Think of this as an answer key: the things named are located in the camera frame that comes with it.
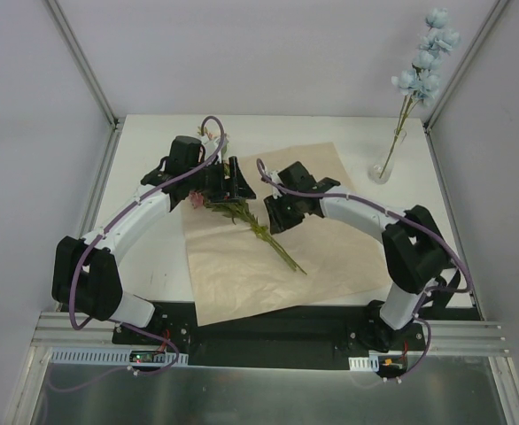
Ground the pink flowers green leaves bunch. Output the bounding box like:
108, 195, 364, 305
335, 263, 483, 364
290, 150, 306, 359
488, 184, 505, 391
188, 126, 308, 276

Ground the peach wrapping paper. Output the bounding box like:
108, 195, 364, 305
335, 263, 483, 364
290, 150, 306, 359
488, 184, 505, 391
182, 141, 391, 328

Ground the blue artificial flower stem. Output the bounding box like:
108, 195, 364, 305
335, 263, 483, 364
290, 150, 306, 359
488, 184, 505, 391
376, 6, 462, 181

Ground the black printed ribbon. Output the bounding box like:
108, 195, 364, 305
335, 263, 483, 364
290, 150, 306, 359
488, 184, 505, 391
428, 267, 461, 310

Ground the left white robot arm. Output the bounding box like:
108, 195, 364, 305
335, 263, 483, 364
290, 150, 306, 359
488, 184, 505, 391
51, 135, 256, 344

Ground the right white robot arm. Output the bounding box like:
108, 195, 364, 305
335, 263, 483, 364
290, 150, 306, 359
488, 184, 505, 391
257, 161, 450, 352

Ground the clear glass vase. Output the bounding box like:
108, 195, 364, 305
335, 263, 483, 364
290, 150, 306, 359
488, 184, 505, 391
368, 129, 407, 185

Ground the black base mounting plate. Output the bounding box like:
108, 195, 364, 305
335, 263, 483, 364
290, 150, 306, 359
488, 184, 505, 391
112, 298, 433, 367

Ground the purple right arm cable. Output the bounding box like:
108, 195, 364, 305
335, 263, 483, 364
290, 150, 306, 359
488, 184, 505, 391
256, 158, 476, 390

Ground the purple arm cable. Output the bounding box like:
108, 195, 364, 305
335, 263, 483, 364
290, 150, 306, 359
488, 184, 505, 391
46, 115, 228, 393
256, 158, 476, 390

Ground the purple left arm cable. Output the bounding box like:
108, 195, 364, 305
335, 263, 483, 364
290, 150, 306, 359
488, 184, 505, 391
46, 115, 228, 393

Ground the right white cable duct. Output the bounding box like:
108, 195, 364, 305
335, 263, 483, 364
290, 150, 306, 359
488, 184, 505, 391
348, 355, 379, 373

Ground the white cable duct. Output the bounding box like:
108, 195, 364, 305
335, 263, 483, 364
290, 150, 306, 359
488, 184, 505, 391
50, 347, 189, 367
348, 355, 379, 373

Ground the left aluminium frame post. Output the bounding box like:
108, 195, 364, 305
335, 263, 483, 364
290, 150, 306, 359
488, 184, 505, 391
43, 0, 123, 129

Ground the front aluminium rail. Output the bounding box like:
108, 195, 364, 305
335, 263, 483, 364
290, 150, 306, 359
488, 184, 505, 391
31, 313, 511, 358

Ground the left white cable duct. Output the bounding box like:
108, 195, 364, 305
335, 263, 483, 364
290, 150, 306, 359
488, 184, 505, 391
50, 347, 189, 367

